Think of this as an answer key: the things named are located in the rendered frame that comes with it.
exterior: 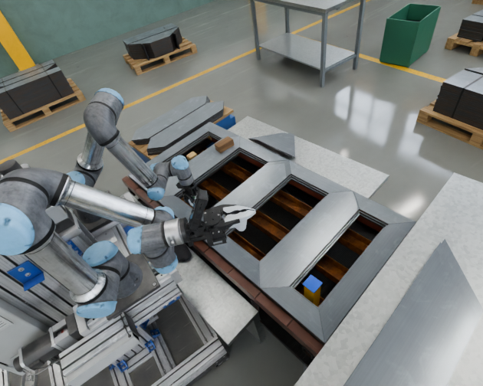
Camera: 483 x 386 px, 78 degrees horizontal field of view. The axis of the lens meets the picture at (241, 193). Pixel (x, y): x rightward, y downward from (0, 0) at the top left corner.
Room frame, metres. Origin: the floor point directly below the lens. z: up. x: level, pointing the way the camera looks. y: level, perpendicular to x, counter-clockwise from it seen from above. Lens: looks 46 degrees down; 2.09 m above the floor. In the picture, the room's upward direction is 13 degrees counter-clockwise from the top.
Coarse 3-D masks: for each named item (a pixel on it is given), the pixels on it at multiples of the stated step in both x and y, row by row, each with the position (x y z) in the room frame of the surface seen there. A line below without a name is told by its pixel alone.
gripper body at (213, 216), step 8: (216, 208) 0.58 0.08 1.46; (208, 216) 0.55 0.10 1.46; (216, 216) 0.54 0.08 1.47; (184, 224) 0.54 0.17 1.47; (200, 224) 0.53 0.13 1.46; (208, 224) 0.52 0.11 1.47; (184, 232) 0.52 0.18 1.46; (192, 232) 0.55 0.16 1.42; (200, 232) 0.53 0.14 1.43; (208, 232) 0.51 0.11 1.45; (216, 232) 0.51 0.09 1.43; (224, 232) 0.51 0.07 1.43; (184, 240) 0.51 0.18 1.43; (192, 240) 0.52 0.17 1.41; (208, 240) 0.51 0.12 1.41; (216, 240) 0.51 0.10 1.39; (224, 240) 0.51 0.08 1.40
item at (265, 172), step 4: (260, 168) 1.38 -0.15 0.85; (264, 168) 1.37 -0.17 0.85; (268, 168) 1.37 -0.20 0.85; (256, 172) 1.36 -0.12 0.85; (260, 172) 1.35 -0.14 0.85; (264, 172) 1.34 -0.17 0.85; (268, 172) 1.33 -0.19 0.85; (272, 172) 1.32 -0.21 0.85; (276, 172) 1.32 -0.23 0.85; (264, 176) 1.31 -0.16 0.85; (268, 176) 1.30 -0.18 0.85; (272, 176) 1.29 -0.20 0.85; (276, 176) 1.29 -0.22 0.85; (280, 176) 1.28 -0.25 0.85; (268, 180) 1.27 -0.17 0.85; (272, 180) 1.26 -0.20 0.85; (276, 180) 1.25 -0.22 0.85; (280, 180) 1.25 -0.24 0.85; (276, 184) 1.22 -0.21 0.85
